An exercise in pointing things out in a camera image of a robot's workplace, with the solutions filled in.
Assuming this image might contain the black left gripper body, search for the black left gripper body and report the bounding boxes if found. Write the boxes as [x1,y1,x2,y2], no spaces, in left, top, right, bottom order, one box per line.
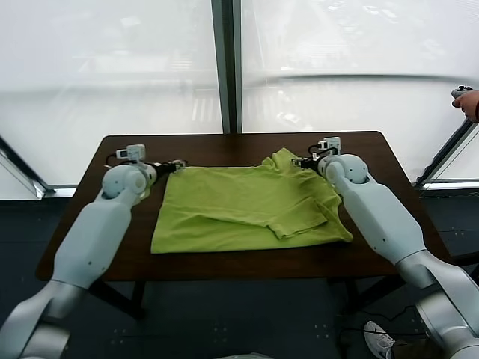
[151,161,177,177]

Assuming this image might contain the lime green t-shirt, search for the lime green t-shirt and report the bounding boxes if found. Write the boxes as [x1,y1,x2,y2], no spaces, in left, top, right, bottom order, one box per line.
[150,147,355,255]

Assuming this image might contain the person's bare hand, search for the person's bare hand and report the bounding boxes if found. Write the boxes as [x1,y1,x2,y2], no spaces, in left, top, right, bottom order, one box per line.
[452,88,479,123]

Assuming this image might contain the black metal table leg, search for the black metal table leg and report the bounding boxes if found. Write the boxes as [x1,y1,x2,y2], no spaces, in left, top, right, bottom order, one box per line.
[328,278,362,311]
[89,280,147,321]

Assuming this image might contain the black tripod stand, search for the black tripod stand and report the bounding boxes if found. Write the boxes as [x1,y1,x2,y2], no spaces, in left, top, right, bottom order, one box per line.
[451,250,479,271]

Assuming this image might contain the white sneaker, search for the white sneaker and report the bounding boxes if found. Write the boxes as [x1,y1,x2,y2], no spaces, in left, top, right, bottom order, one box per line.
[363,320,396,359]

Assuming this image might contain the grey robot torso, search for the grey robot torso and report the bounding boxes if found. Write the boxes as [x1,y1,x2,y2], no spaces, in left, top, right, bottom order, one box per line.
[228,351,271,359]

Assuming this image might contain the olive brown trouser leg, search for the olive brown trouser leg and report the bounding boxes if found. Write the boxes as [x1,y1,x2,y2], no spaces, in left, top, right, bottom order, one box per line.
[392,338,427,359]

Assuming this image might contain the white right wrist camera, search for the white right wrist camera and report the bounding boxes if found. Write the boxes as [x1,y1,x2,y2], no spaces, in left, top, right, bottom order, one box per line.
[317,136,342,155]

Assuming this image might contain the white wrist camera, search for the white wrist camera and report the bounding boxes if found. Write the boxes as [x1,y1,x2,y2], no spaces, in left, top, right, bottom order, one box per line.
[115,144,147,164]
[317,136,342,155]

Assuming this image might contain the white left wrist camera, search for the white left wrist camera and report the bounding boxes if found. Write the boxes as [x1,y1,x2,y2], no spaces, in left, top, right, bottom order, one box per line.
[115,144,147,164]

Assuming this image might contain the dark grey window post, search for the dark grey window post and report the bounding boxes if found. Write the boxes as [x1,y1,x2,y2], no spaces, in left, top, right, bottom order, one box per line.
[210,0,244,135]

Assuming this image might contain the grey slanted window frame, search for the grey slanted window frame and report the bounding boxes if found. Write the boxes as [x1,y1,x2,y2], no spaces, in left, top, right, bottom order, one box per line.
[0,132,78,201]
[415,111,479,191]

